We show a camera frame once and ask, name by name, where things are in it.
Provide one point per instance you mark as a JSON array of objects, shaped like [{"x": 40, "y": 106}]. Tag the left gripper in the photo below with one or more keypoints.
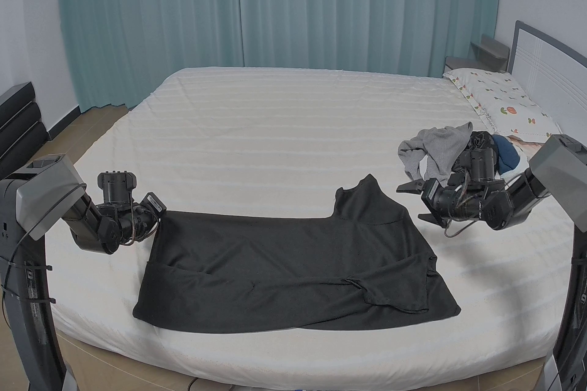
[{"x": 149, "y": 213}]

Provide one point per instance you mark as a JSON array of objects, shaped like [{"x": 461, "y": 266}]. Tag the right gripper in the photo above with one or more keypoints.
[{"x": 438, "y": 199}]

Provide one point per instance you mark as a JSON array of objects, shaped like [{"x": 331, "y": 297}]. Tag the black T-shirt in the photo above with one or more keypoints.
[{"x": 284, "y": 265}]

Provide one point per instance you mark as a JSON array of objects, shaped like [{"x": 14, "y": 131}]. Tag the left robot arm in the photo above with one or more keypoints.
[{"x": 50, "y": 206}]

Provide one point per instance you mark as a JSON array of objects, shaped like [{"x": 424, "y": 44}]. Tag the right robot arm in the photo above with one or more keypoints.
[{"x": 541, "y": 183}]

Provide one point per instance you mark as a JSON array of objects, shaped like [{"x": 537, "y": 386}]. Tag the pile of clothes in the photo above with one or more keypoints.
[{"x": 435, "y": 146}]

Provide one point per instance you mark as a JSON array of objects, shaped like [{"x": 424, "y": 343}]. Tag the bed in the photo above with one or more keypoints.
[{"x": 275, "y": 128}]

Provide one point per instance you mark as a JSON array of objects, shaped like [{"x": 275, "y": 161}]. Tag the white printed pillow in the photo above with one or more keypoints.
[{"x": 502, "y": 100}]

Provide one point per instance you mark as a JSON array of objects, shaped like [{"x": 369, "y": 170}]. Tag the black chest of drawers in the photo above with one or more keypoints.
[{"x": 20, "y": 123}]

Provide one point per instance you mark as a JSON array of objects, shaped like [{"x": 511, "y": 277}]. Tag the grey bedside table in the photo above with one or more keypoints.
[{"x": 488, "y": 48}]

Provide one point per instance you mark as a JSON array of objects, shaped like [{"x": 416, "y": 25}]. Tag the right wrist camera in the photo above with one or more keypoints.
[{"x": 456, "y": 179}]

